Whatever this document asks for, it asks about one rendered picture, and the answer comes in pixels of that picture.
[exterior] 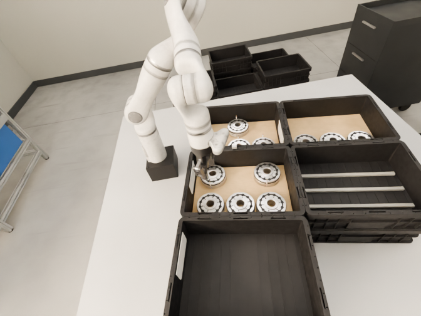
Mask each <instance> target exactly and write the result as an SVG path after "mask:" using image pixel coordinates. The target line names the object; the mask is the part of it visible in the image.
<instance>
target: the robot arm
mask: <svg viewBox="0 0 421 316"><path fill-rule="evenodd" d="M205 7H206V0H164V11H165V15H166V18H167V22H168V26H169V30H170V34H171V37H169V38H167V39H166V40H164V41H163V42H161V43H159V44H157V45H156V46H154V47H153V48H152V49H151V50H150V51H149V52H148V55H147V57H146V59H145V61H144V64H143V67H142V70H141V72H140V76H139V79H138V83H137V88H136V91H135V93H134V95H131V96H130V97H129V98H128V100H127V102H126V106H125V109H124V114H125V118H126V120H127V121H128V122H129V123H131V124H133V125H134V128H135V132H136V134H137V136H138V138H139V140H140V142H141V144H142V150H143V152H144V154H145V156H146V158H147V160H148V162H152V163H159V162H162V161H163V160H164V159H165V158H166V156H167V153H166V150H165V147H164V145H163V142H162V139H161V137H160V134H159V132H158V129H157V126H156V124H155V117H154V115H153V112H152V108H151V107H152V104H153V101H154V100H155V98H156V96H157V95H158V94H159V91H160V90H161V89H162V87H163V85H164V83H165V82H166V80H167V79H168V77H169V75H170V72H171V71H172V68H173V67H174V66H175V70H176V72H177V73H178V74H179V75H175V76H173V77H171V78H170V80H169V81H168V84H167V92H168V94H169V97H170V100H171V101H172V103H173V105H174V106H175V107H176V109H177V110H178V111H179V113H180V114H181V116H182V118H183V120H184V124H185V128H186V131H187V138H188V140H189V144H190V149H191V151H192V153H193V154H195V155H196V158H197V165H196V166H193V170H194V172H195V174H196V176H198V177H201V178H202V179H204V180H208V179H209V176H208V173H207V168H208V166H209V165H210V166H214V154H215V155H219V154H221V153H222V151H223V150H224V147H225V145H226V142H227V140H228V138H229V129H226V128H223V129H220V130H219V131H217V132H213V129H212V125H211V118H210V114H209V110H208V108H207V107H205V106H204V105H200V104H198V103H205V102H208V101H209V100H210V99H211V98H212V95H213V91H214V90H213V85H212V81H211V79H210V77H209V75H208V73H207V72H206V70H205V68H204V66H203V63H202V56H201V50H200V44H199V40H198V38H197V36H196V34H195V33H194V30H195V28H196V27H197V25H198V23H199V21H200V20H201V18H202V16H203V13H204V11H205ZM205 164H206V165H205ZM203 168H204V170H202V169H203Z"/></svg>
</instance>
